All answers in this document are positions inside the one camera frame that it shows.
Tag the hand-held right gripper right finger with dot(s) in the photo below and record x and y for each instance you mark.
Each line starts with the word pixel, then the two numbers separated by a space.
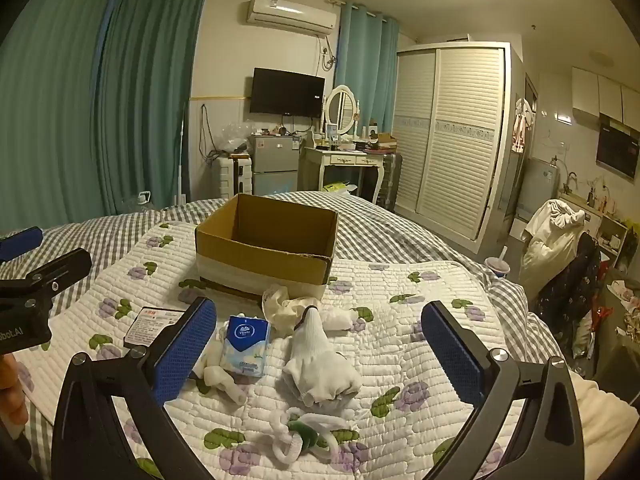
pixel 450 350

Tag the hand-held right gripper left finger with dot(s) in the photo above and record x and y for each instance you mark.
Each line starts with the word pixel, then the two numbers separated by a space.
pixel 185 345

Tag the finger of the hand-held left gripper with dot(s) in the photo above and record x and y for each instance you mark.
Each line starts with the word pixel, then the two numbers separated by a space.
pixel 60 266
pixel 22 240

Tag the white sock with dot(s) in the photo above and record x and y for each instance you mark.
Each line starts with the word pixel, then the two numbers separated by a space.
pixel 337 318
pixel 217 377

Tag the blue white tissue pack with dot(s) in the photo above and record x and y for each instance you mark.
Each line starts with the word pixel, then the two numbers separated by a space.
pixel 245 345

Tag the cream cloth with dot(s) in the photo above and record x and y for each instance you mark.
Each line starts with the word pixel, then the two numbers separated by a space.
pixel 280 310

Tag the white knit glove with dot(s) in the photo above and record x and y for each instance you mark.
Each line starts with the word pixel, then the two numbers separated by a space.
pixel 315 355

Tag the cardboard box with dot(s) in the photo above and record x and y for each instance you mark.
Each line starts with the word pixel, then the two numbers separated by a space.
pixel 280 230

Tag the person's left hand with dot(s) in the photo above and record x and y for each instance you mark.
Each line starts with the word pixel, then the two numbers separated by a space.
pixel 6 380

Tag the white quilted floral blanket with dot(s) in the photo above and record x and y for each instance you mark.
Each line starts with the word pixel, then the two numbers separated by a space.
pixel 400 310

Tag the cup with straw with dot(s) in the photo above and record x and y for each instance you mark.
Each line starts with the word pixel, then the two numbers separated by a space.
pixel 497 266

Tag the teal curtain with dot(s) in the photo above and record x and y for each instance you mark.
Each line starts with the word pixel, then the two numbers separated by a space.
pixel 50 110
pixel 150 100

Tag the dark floral clothing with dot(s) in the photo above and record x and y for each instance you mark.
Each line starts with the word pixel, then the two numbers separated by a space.
pixel 575 290

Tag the white garment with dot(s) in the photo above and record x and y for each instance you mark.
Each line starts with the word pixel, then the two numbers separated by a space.
pixel 550 240

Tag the white mop pole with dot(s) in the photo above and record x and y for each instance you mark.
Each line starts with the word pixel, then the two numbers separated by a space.
pixel 181 155

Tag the white suitcase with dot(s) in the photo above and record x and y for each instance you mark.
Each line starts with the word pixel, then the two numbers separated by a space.
pixel 225 175

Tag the grey suitcase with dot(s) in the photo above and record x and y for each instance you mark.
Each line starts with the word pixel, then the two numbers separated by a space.
pixel 392 175

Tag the grey appliance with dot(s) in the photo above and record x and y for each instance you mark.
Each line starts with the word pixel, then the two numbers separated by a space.
pixel 540 180

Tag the yellow bag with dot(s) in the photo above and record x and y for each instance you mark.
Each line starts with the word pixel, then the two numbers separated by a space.
pixel 340 188

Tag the kitchen shelf with bottles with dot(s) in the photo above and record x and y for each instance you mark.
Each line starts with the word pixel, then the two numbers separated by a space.
pixel 600 220

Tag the silver small fridge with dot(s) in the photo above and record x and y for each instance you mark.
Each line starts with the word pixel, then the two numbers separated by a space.
pixel 275 165

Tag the clear plastic bag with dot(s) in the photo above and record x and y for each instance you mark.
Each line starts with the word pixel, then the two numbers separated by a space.
pixel 232 137

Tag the white slatted wardrobe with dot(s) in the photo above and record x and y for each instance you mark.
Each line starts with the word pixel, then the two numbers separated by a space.
pixel 450 135

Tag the white dressing table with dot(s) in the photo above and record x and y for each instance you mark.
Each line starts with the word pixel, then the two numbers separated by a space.
pixel 345 160

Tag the small brown box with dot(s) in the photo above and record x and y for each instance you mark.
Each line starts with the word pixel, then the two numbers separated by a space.
pixel 385 141

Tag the pink hanging clothes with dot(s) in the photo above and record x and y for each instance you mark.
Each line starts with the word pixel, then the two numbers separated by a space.
pixel 522 125

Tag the black range hood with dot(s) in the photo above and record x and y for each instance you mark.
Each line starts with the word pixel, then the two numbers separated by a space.
pixel 617 147

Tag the white oval vanity mirror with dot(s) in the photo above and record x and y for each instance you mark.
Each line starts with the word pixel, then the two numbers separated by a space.
pixel 342 110

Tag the light blue curtain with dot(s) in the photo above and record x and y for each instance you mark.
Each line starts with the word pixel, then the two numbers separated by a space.
pixel 367 60

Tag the white air conditioner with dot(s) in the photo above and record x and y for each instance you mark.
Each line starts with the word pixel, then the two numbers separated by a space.
pixel 290 12

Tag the small photo frame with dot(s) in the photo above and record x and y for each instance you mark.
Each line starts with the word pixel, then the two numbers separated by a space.
pixel 331 130

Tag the black wall television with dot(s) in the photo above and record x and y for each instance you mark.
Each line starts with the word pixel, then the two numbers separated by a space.
pixel 286 91

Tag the white wall cabinets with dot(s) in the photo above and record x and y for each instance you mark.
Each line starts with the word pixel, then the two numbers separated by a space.
pixel 605 95

